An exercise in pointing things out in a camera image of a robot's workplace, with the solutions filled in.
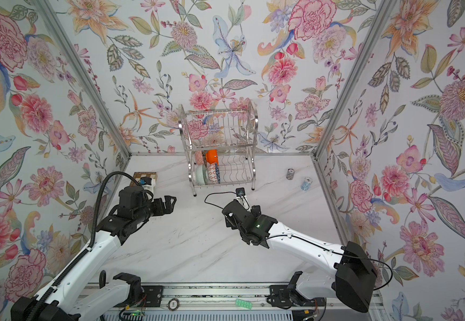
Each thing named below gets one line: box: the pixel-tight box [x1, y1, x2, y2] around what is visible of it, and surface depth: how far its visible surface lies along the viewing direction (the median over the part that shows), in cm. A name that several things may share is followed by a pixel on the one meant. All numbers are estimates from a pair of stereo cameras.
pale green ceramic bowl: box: [195, 164, 208, 186], surface depth 98 cm
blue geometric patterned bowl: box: [207, 162, 221, 184], surface depth 98 cm
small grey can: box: [285, 168, 296, 181], surface depth 110 cm
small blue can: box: [300, 176, 314, 192], surface depth 103 cm
